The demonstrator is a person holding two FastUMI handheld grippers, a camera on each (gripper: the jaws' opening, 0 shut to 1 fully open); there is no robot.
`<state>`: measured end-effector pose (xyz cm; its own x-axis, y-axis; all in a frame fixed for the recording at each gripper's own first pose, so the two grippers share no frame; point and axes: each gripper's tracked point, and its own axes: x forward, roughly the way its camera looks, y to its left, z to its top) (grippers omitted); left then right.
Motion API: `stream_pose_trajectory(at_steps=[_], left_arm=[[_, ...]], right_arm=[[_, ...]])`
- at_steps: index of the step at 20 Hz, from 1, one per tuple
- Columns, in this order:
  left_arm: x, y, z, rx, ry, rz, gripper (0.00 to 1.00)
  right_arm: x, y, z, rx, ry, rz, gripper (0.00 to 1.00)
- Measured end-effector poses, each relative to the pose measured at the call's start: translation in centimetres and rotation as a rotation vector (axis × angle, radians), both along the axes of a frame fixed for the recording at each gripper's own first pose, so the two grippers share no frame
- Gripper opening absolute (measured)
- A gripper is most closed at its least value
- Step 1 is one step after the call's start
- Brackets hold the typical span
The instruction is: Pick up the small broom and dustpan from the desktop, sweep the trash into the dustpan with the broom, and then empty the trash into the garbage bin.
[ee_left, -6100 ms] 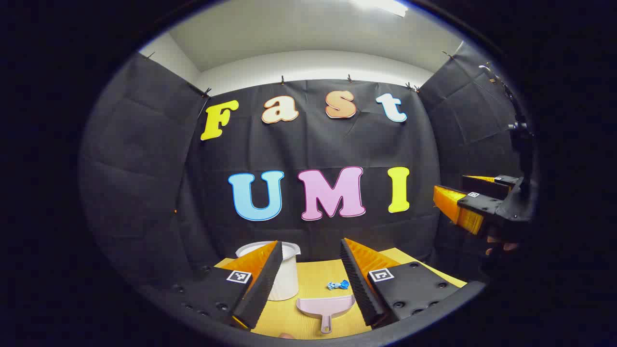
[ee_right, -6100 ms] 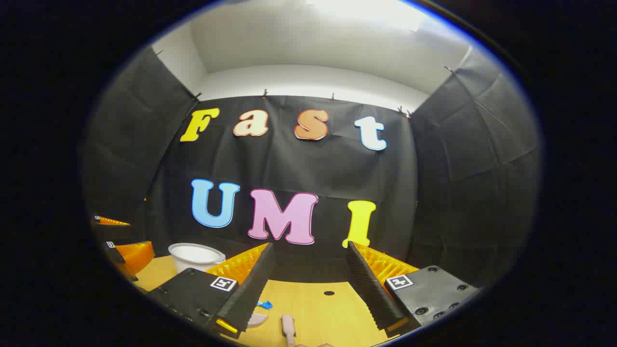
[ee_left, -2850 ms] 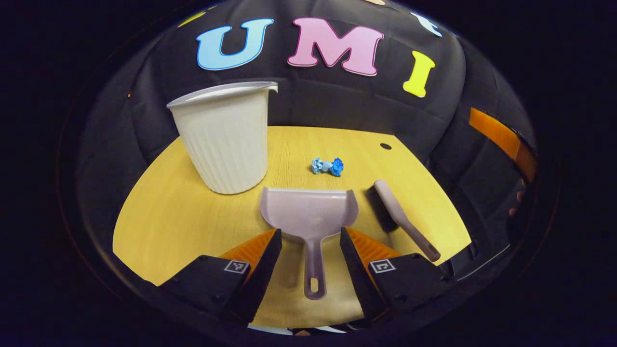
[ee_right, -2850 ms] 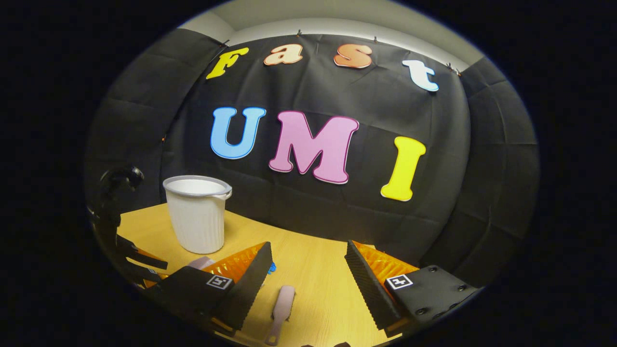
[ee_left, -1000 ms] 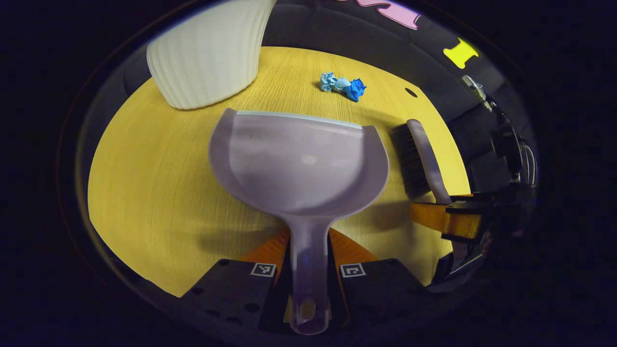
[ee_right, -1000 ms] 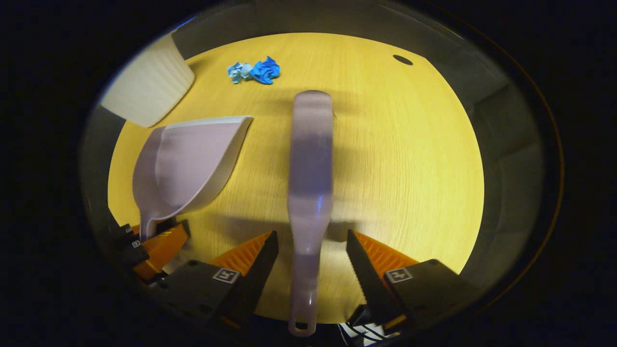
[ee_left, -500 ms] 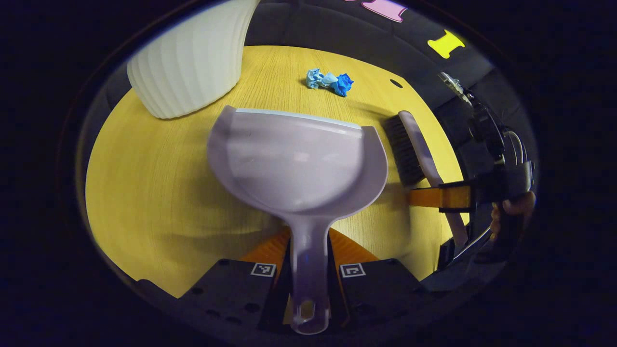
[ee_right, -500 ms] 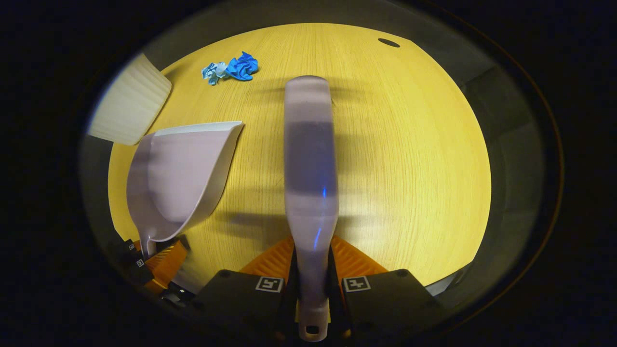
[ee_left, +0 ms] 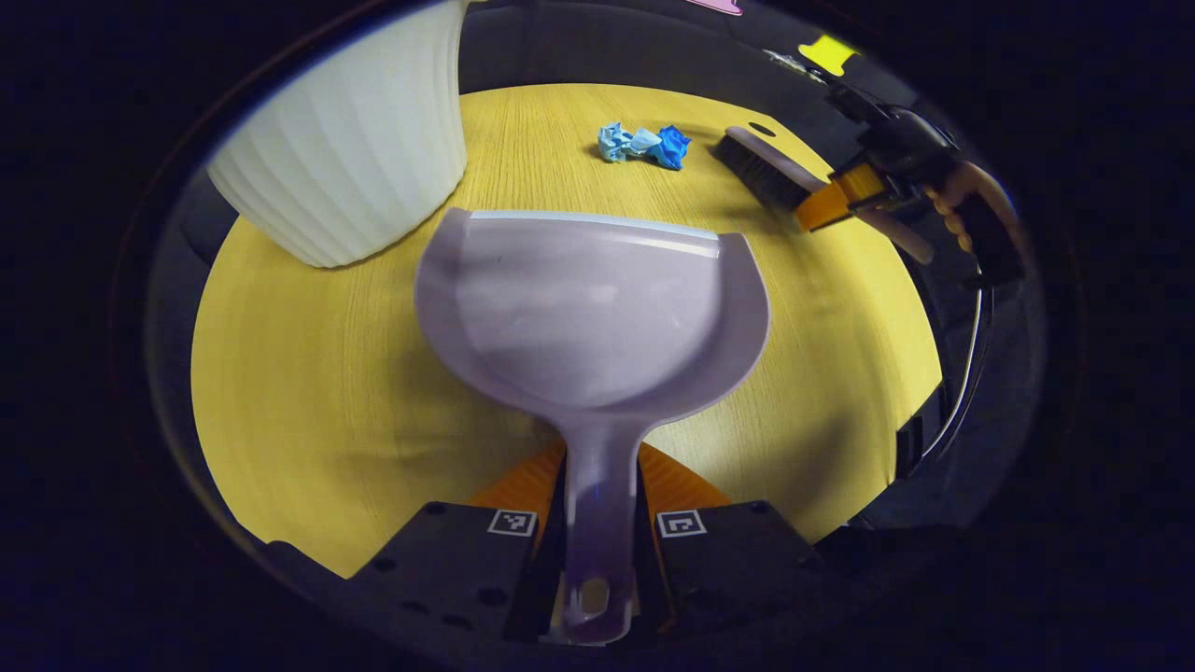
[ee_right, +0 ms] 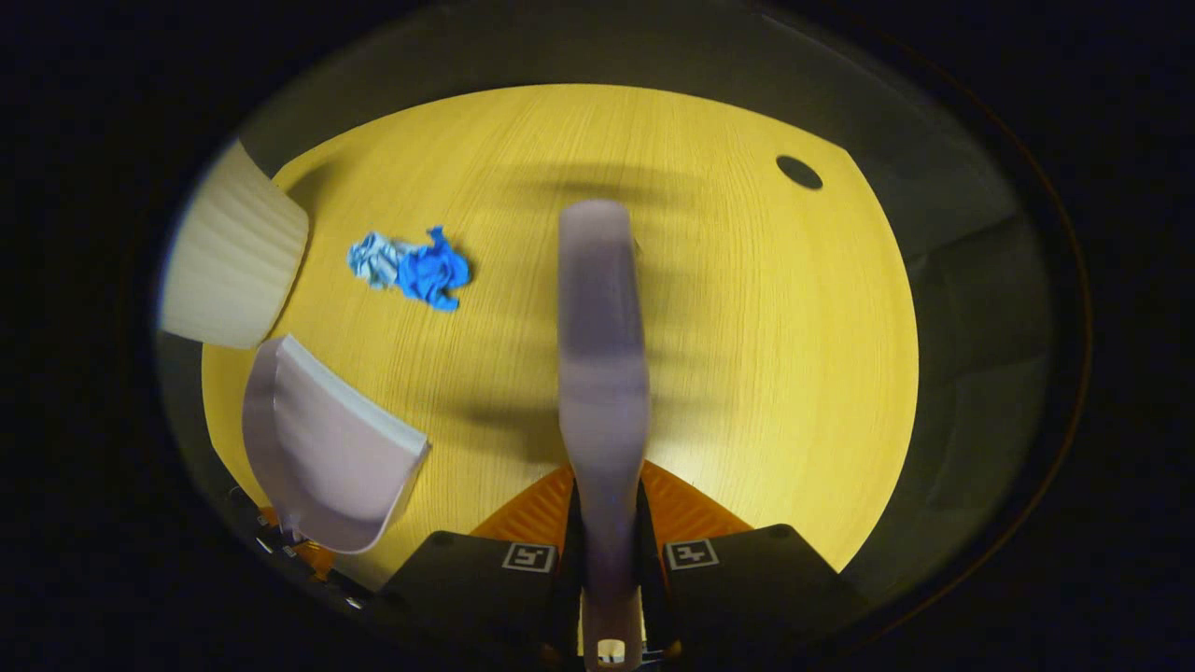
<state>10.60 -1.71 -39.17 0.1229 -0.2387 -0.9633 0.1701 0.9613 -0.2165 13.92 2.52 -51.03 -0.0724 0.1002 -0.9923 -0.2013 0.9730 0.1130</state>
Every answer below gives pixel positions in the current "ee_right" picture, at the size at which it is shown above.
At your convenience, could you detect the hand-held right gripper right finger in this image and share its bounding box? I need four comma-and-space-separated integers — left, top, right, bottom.
638, 458, 871, 672

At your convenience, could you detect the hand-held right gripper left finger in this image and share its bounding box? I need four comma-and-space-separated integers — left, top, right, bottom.
377, 465, 585, 672

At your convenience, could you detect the pale pink dustpan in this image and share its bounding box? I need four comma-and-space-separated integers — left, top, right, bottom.
242, 334, 431, 555

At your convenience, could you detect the pale pink small broom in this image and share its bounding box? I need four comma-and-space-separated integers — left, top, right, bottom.
557, 199, 653, 672

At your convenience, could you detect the blue paper trash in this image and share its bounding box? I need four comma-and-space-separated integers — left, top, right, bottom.
347, 226, 471, 313

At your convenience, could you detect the white ribbed garbage bin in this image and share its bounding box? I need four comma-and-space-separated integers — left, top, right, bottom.
159, 140, 310, 350

